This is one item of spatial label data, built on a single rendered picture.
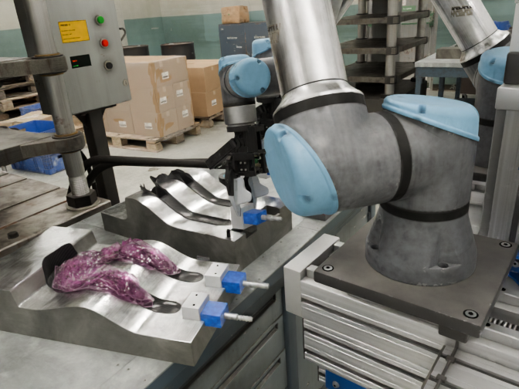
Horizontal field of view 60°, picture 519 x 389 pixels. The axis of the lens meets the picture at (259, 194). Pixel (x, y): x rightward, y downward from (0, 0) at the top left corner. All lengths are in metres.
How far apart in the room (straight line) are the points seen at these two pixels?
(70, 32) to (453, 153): 1.43
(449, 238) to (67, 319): 0.70
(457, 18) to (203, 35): 8.55
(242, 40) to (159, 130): 3.72
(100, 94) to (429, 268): 1.45
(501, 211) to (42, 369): 0.85
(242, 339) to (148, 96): 4.00
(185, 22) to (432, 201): 9.37
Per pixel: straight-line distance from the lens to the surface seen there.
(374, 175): 0.53
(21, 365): 1.00
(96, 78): 1.81
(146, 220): 1.25
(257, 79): 0.90
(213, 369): 1.13
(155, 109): 4.95
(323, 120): 0.52
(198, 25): 9.62
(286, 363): 1.46
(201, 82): 5.68
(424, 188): 0.58
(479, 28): 1.18
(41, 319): 1.01
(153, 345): 0.88
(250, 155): 1.00
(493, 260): 0.72
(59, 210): 1.70
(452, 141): 0.58
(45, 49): 1.56
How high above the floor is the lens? 1.39
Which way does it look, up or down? 23 degrees down
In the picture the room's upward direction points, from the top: 4 degrees counter-clockwise
